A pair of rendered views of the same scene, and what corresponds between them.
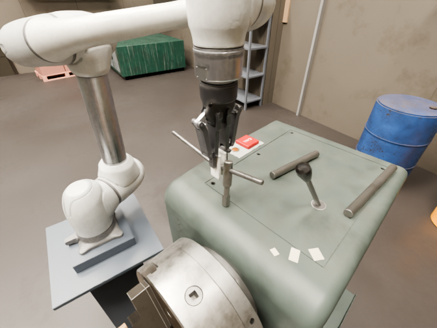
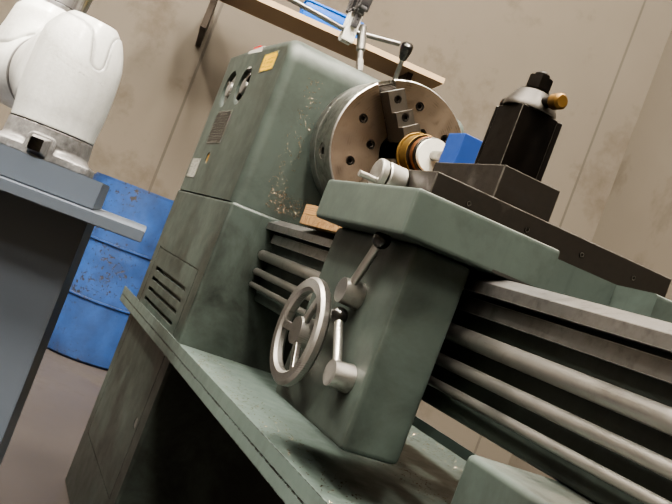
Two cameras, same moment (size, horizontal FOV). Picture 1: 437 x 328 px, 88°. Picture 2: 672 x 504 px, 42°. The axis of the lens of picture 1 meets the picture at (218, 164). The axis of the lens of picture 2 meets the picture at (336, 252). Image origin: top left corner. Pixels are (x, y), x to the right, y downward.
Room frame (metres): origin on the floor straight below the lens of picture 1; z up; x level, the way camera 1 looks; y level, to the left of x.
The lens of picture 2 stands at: (-0.46, 1.81, 0.79)
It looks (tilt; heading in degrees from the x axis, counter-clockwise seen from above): 2 degrees up; 292
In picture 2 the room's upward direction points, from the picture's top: 21 degrees clockwise
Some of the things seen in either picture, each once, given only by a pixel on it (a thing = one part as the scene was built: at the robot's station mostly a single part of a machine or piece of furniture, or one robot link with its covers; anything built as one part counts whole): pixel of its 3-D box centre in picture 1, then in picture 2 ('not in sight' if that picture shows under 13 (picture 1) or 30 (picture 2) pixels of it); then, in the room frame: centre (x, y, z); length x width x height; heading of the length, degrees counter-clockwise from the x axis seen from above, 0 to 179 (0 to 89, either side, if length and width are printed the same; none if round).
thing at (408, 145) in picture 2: not in sight; (420, 155); (0.11, 0.17, 1.08); 0.09 x 0.09 x 0.09; 44
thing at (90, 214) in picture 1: (88, 204); (71, 73); (0.67, 0.55, 0.97); 0.18 x 0.16 x 0.22; 156
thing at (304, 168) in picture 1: (303, 172); (405, 50); (0.37, -0.18, 1.38); 0.04 x 0.03 x 0.05; 134
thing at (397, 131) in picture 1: (391, 142); (118, 271); (2.06, -1.82, 0.43); 0.58 x 0.58 x 0.86
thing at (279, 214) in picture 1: (279, 219); (314, 157); (0.51, -0.21, 1.06); 0.59 x 0.48 x 0.39; 134
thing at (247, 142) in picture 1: (247, 142); not in sight; (0.69, -0.10, 1.26); 0.06 x 0.06 x 0.02; 44
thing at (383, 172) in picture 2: not in sight; (381, 174); (-0.02, 0.69, 0.95); 0.07 x 0.04 x 0.04; 44
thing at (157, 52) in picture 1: (141, 53); not in sight; (6.89, 2.13, 0.37); 1.95 x 1.73 x 0.75; 34
